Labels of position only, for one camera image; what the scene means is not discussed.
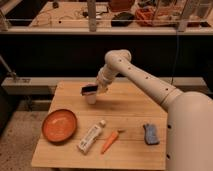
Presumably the wooden background workbench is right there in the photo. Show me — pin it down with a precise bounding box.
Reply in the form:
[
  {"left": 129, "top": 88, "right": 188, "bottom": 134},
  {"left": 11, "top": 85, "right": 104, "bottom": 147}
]
[{"left": 0, "top": 0, "right": 213, "bottom": 35}]

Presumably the orange bowl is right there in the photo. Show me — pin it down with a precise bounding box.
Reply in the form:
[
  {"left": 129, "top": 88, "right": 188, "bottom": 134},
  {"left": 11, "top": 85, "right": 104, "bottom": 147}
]
[{"left": 42, "top": 109, "right": 77, "bottom": 143}]

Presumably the white toothpaste tube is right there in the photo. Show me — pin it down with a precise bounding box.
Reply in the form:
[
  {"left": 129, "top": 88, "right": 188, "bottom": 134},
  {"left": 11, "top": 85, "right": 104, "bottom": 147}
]
[{"left": 77, "top": 120, "right": 106, "bottom": 154}]

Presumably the orange tool on workbench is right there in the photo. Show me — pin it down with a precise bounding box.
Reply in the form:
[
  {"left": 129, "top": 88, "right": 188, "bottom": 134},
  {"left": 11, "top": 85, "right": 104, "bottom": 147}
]
[{"left": 135, "top": 8, "right": 174, "bottom": 26}]

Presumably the grey metal clamp stand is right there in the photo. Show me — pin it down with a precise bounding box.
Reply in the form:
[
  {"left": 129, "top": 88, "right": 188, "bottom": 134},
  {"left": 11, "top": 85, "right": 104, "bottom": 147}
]
[{"left": 0, "top": 54, "right": 32, "bottom": 84}]

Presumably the blue sponge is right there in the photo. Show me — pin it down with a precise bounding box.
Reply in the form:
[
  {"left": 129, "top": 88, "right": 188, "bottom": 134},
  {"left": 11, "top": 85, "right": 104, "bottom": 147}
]
[{"left": 143, "top": 124, "right": 160, "bottom": 145}]

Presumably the black object on workbench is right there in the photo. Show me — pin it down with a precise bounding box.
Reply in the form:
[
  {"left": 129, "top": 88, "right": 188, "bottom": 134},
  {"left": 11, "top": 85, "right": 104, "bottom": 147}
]
[{"left": 111, "top": 12, "right": 135, "bottom": 27}]

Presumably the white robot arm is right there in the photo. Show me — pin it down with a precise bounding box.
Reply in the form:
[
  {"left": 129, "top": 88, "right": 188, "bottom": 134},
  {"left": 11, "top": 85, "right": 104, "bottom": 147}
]
[{"left": 97, "top": 50, "right": 213, "bottom": 171}]

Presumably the orange toy carrot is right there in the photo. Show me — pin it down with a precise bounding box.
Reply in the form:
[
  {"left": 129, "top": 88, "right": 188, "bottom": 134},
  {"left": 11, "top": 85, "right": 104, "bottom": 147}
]
[{"left": 101, "top": 130, "right": 123, "bottom": 154}]

